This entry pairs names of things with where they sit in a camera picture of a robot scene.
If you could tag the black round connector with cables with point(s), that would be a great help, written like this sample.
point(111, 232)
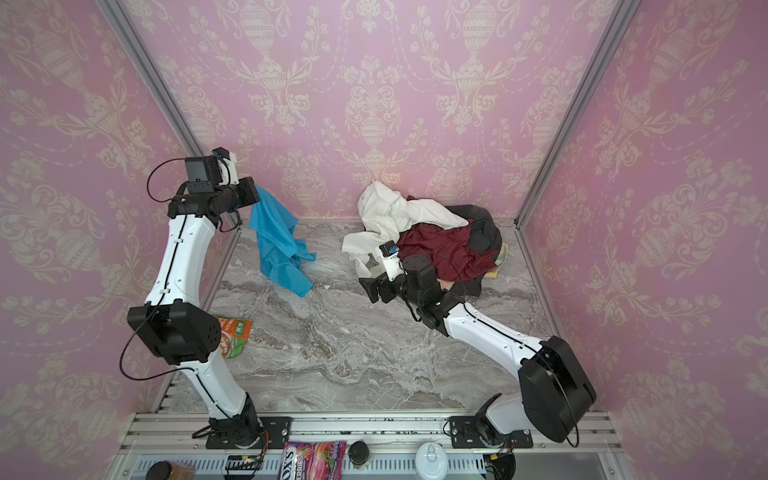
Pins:
point(499, 466)

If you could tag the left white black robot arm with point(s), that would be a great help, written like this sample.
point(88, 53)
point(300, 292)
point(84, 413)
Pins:
point(172, 323)

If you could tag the maroon cloth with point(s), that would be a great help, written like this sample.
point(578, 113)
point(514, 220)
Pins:
point(447, 249)

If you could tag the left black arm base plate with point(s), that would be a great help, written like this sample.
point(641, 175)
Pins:
point(273, 432)

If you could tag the left aluminium corner post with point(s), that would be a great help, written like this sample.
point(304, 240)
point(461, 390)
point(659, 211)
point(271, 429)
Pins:
point(117, 15)

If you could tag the aluminium frame rail front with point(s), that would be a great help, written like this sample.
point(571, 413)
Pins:
point(392, 436)

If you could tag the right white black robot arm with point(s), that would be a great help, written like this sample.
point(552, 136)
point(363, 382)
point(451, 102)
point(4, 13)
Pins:
point(554, 391)

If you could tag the dark grey cloth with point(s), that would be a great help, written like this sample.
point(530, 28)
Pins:
point(485, 241)

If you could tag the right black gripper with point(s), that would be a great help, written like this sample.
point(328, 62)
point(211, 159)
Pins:
point(384, 288)

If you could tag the small black round cap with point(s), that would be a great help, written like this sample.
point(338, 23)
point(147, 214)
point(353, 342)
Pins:
point(359, 453)

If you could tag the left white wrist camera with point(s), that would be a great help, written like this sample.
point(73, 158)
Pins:
point(227, 165)

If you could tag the pink candy bag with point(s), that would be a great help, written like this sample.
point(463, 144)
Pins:
point(312, 461)

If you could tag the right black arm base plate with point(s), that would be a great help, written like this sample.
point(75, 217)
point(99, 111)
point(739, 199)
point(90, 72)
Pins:
point(468, 432)

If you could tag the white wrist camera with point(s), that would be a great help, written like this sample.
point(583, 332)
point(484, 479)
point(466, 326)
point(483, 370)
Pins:
point(391, 260)
point(227, 165)

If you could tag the aluminium corner post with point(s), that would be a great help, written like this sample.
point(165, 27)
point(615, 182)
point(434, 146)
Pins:
point(117, 15)
point(617, 25)

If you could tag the orange green snack packet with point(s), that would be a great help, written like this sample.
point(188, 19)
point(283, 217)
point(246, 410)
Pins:
point(234, 336)

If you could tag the black electronics board with wires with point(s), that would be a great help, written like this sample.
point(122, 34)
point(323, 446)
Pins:
point(242, 467)

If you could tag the white cloth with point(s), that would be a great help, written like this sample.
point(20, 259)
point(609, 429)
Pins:
point(385, 214)

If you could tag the right aluminium corner post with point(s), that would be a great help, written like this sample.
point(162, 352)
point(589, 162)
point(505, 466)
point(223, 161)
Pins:
point(617, 25)

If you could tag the teal blue cloth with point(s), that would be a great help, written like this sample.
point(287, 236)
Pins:
point(281, 254)

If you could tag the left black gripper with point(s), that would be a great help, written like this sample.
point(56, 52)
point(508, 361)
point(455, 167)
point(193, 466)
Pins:
point(247, 190)

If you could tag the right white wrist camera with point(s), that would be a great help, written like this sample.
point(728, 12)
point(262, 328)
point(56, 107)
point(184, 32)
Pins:
point(391, 260)

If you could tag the brown jar black lid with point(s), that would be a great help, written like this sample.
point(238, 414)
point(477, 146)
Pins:
point(167, 470)

